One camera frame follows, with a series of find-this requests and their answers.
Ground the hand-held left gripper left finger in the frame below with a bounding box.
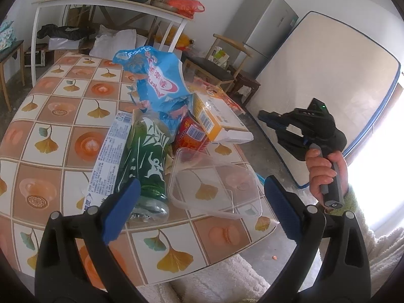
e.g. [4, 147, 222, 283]
[34, 177, 142, 303]

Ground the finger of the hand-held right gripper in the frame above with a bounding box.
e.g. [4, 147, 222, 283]
[258, 110, 289, 130]
[275, 128, 308, 149]

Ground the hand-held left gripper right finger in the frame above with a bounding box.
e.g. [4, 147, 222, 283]
[257, 175, 371, 303]

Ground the yellow and white box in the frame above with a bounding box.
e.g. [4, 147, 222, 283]
[189, 93, 255, 144]

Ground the green plastic bottle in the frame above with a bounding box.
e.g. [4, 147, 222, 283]
[115, 110, 172, 224]

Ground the silver toothpaste box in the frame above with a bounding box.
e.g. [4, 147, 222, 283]
[80, 112, 133, 215]

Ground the red snack cup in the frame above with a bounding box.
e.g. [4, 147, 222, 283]
[172, 115, 210, 155]

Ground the clear plastic container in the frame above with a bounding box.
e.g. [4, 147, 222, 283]
[168, 147, 264, 220]

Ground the blue snack bag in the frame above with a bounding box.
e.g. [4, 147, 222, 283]
[113, 46, 194, 123]

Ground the person's right hand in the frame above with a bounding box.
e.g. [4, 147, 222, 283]
[305, 148, 349, 198]

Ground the dark wooden stool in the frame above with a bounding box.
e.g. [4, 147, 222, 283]
[227, 65, 261, 98]

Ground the white mattress with blue edge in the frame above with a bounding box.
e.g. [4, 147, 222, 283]
[246, 11, 401, 190]

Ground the wooden chair with dark seat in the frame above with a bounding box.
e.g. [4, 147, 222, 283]
[183, 33, 250, 93]

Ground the white and green paper bag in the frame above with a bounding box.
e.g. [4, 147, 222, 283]
[210, 46, 231, 67]

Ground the silver refrigerator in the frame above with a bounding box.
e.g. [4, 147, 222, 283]
[221, 0, 299, 76]

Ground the ginkgo patterned tablecloth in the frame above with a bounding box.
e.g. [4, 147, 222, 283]
[0, 50, 280, 288]

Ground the yellow plastic bag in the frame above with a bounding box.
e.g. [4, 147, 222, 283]
[158, 27, 194, 51]

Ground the red plastic bag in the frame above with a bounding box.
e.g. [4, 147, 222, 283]
[167, 0, 205, 19]

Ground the white sack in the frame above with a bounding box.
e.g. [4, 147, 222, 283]
[90, 28, 138, 59]

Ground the black bag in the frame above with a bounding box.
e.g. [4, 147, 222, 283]
[36, 23, 95, 41]

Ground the small wooden table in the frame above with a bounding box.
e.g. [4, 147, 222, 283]
[0, 39, 26, 111]

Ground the brown paper bag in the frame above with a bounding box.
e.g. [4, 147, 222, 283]
[66, 5, 93, 27]

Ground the white side table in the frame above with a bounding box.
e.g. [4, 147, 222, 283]
[32, 0, 193, 87]

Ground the teal floral cloth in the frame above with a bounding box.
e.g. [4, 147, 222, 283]
[0, 20, 16, 51]

